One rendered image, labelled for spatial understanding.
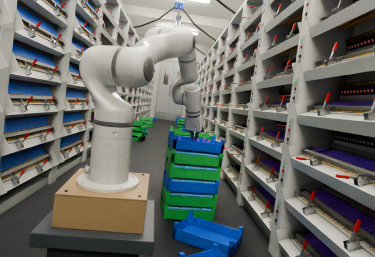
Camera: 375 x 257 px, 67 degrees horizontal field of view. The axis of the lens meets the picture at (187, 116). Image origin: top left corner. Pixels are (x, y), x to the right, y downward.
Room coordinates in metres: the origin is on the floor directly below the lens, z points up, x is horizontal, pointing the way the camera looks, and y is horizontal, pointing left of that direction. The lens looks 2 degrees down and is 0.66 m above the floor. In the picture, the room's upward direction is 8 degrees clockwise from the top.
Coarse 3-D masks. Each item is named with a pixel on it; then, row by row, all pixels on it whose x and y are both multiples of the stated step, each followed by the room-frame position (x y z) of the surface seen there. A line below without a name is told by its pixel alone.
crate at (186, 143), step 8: (176, 136) 1.58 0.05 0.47; (184, 136) 1.79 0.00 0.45; (176, 144) 1.58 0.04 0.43; (184, 144) 1.59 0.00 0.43; (192, 144) 1.60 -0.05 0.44; (200, 144) 1.61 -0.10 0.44; (208, 144) 1.62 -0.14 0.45; (216, 144) 1.62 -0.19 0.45; (208, 152) 1.62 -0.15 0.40; (216, 152) 1.63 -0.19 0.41
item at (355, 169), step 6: (306, 150) 1.23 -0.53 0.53; (306, 156) 1.19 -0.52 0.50; (312, 156) 1.16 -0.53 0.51; (324, 156) 1.09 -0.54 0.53; (324, 162) 1.06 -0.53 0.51; (330, 162) 1.04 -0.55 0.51; (336, 162) 1.00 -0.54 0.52; (342, 162) 0.98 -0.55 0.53; (336, 168) 0.97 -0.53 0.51; (342, 168) 0.96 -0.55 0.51; (348, 168) 0.93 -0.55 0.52; (354, 168) 0.90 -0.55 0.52; (360, 168) 0.89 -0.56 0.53; (372, 174) 0.82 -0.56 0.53
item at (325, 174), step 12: (300, 144) 1.27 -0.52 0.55; (312, 144) 1.27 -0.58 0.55; (324, 144) 1.28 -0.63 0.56; (348, 144) 1.14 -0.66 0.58; (300, 156) 1.24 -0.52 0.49; (300, 168) 1.18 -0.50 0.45; (312, 168) 1.07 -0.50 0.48; (324, 168) 1.03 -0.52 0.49; (324, 180) 1.00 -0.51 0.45; (336, 180) 0.91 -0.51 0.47; (348, 180) 0.87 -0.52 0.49; (348, 192) 0.86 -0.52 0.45; (360, 192) 0.80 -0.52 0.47; (372, 192) 0.76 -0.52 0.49; (372, 204) 0.76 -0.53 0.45
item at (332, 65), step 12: (360, 36) 1.15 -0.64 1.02; (372, 36) 1.09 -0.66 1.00; (348, 48) 1.24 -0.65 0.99; (360, 48) 1.15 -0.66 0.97; (372, 48) 0.93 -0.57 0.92; (312, 60) 1.27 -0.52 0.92; (324, 60) 1.10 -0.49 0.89; (336, 60) 1.08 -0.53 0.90; (348, 60) 1.02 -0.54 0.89; (360, 60) 0.89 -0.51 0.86; (372, 60) 0.84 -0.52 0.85; (312, 72) 1.19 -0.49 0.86; (324, 72) 1.10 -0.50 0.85; (336, 72) 1.02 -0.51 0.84; (348, 72) 0.96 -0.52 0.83; (360, 72) 0.90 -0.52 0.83
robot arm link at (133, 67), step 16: (160, 32) 1.17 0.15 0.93; (176, 32) 1.10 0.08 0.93; (192, 32) 1.16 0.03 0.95; (128, 48) 0.83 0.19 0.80; (144, 48) 0.84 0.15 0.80; (160, 48) 1.02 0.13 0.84; (176, 48) 1.11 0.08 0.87; (192, 48) 1.15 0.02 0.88; (112, 64) 0.81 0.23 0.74; (128, 64) 0.79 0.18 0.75; (144, 64) 0.80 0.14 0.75; (128, 80) 0.81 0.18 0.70; (144, 80) 0.82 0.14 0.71
